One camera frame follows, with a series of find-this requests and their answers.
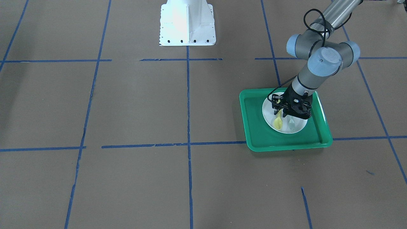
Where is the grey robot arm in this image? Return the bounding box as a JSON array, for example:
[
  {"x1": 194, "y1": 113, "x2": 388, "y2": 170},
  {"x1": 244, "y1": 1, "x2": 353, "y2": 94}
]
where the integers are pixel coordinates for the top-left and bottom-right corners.
[{"x1": 267, "y1": 0, "x2": 362, "y2": 119}]

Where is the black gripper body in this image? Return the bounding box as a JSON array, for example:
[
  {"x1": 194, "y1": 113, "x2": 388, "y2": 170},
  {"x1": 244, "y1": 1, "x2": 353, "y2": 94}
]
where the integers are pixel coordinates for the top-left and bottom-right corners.
[{"x1": 271, "y1": 87, "x2": 313, "y2": 119}]

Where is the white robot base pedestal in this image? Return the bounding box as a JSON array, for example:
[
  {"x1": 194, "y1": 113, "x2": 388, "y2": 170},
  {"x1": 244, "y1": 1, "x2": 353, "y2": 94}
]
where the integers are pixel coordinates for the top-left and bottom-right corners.
[{"x1": 159, "y1": 0, "x2": 217, "y2": 46}]

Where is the green plastic tray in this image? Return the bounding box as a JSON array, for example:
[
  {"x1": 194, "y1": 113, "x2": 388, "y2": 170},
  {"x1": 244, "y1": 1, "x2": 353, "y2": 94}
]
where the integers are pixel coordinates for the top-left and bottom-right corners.
[{"x1": 239, "y1": 88, "x2": 333, "y2": 152}]

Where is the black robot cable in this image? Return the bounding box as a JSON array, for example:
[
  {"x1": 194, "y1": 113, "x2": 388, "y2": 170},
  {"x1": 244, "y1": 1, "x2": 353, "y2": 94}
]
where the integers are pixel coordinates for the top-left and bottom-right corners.
[{"x1": 267, "y1": 9, "x2": 335, "y2": 104}]

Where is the white round plate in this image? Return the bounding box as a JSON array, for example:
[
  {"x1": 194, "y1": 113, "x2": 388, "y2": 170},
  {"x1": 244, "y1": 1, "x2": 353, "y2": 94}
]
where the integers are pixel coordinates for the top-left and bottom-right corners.
[{"x1": 262, "y1": 95, "x2": 308, "y2": 134}]

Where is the yellow plastic spoon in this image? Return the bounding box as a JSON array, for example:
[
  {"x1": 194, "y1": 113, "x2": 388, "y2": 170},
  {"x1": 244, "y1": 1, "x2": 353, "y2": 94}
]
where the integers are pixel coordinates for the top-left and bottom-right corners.
[{"x1": 273, "y1": 109, "x2": 283, "y2": 130}]

